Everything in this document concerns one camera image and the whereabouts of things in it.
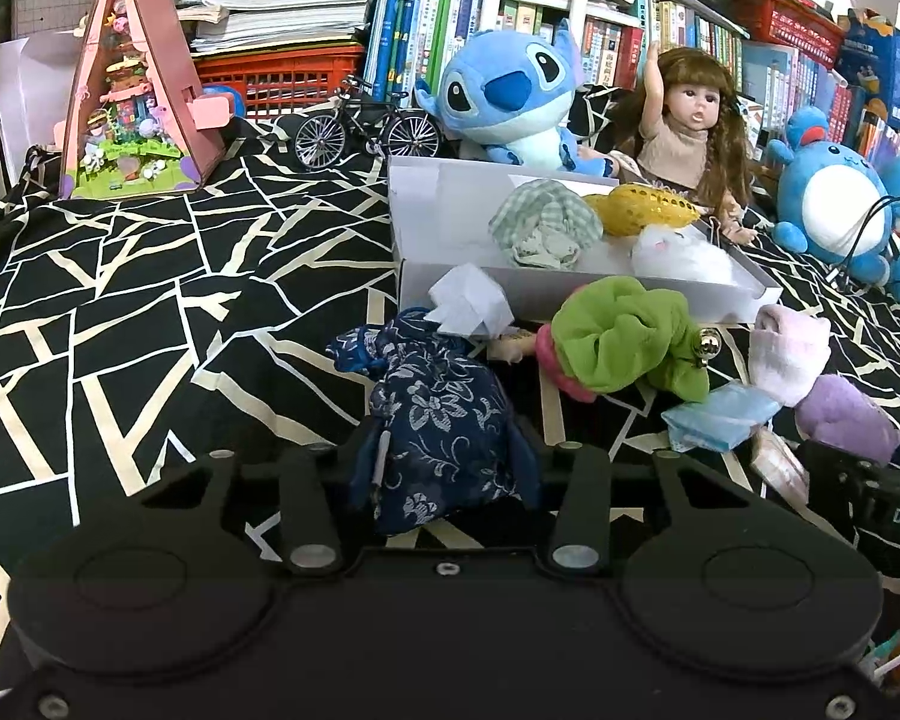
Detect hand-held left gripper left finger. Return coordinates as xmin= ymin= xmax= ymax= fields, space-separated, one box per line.
xmin=139 ymin=420 xmax=380 ymax=575

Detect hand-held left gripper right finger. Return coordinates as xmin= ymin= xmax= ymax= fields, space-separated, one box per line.
xmin=506 ymin=420 xmax=762 ymax=572

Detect purple fluffy plush toy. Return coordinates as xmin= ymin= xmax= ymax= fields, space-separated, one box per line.
xmin=795 ymin=373 xmax=900 ymax=466

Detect blue floral drawstring pouch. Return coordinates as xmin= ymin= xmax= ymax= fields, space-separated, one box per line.
xmin=326 ymin=307 xmax=545 ymax=537

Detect pink soft toy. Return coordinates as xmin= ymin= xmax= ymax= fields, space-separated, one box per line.
xmin=487 ymin=322 xmax=601 ymax=402

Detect green scrunchie with bell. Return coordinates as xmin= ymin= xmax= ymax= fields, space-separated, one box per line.
xmin=550 ymin=275 xmax=713 ymax=402

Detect pale pink cloth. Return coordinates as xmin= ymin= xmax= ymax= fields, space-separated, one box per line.
xmin=748 ymin=305 xmax=833 ymax=407

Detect white tissue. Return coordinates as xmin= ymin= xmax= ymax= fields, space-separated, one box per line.
xmin=427 ymin=264 xmax=515 ymax=338

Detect light blue tissue packet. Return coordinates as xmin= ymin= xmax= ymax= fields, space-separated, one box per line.
xmin=660 ymin=379 xmax=785 ymax=455

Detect green checked cloth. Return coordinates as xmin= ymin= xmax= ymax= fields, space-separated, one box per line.
xmin=489 ymin=178 xmax=605 ymax=271

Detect white cardboard box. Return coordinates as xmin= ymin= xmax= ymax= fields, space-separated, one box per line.
xmin=386 ymin=155 xmax=785 ymax=327

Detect white fluffy plush toy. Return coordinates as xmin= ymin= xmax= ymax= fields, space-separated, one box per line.
xmin=630 ymin=223 xmax=736 ymax=286

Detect gold sequin pouch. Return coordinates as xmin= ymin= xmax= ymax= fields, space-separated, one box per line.
xmin=585 ymin=182 xmax=702 ymax=237

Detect black patterned blanket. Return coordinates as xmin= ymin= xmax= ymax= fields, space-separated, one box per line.
xmin=0 ymin=82 xmax=900 ymax=691

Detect round blue white plush toy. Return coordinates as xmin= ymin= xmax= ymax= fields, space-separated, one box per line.
xmin=765 ymin=106 xmax=900 ymax=305

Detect blue alien plush toy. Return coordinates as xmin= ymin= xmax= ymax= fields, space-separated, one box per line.
xmin=414 ymin=19 xmax=620 ymax=177

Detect long-haired baby doll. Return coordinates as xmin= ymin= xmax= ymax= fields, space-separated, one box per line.
xmin=607 ymin=41 xmax=762 ymax=245

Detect black model bicycle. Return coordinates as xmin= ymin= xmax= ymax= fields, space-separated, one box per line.
xmin=294 ymin=76 xmax=442 ymax=172

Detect blue cartoon carton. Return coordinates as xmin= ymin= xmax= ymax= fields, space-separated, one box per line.
xmin=832 ymin=4 xmax=900 ymax=132

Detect small blue ball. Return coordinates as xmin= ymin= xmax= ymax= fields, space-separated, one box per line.
xmin=202 ymin=82 xmax=247 ymax=119

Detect red basket under book stack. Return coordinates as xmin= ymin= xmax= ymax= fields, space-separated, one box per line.
xmin=193 ymin=45 xmax=367 ymax=121

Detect pink triangular house model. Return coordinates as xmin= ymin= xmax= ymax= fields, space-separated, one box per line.
xmin=52 ymin=0 xmax=230 ymax=200

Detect red basket on books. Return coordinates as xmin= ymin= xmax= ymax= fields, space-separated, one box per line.
xmin=727 ymin=0 xmax=848 ymax=72

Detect row of upright books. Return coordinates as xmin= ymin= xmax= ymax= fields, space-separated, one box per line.
xmin=364 ymin=0 xmax=900 ymax=158

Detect white board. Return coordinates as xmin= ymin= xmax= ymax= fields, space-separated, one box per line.
xmin=0 ymin=34 xmax=83 ymax=151

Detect grey grid board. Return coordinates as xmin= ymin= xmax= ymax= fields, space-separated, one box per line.
xmin=11 ymin=0 xmax=102 ymax=42

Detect black cables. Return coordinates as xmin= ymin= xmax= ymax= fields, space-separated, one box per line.
xmin=829 ymin=195 xmax=900 ymax=293

